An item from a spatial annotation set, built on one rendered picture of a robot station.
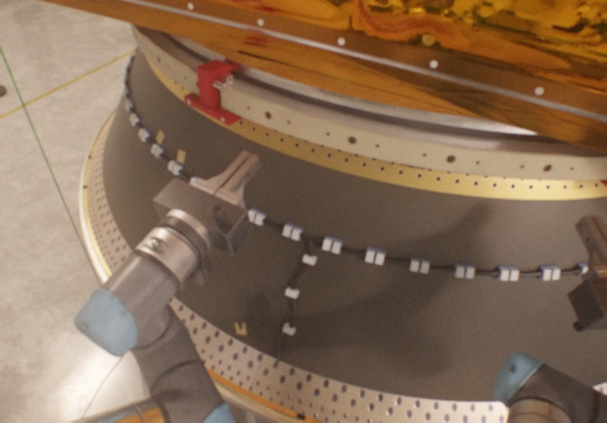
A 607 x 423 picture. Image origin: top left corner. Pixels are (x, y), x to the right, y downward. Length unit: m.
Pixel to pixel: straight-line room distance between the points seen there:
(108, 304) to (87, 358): 1.99
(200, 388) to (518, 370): 0.40
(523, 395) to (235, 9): 0.74
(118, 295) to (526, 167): 0.61
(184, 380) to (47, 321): 2.20
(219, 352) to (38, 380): 1.66
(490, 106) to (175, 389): 0.59
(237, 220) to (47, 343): 2.16
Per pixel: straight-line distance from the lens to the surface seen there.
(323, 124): 0.70
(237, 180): 0.63
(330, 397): 0.94
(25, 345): 2.70
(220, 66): 0.81
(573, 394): 0.66
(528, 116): 0.72
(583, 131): 0.73
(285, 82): 0.76
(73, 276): 2.88
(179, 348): 0.60
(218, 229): 0.56
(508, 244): 0.84
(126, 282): 0.54
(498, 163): 0.72
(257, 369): 0.96
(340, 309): 0.85
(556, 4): 0.64
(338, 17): 0.73
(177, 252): 0.55
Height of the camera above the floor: 2.07
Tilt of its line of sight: 41 degrees down
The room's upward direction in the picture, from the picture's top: 4 degrees clockwise
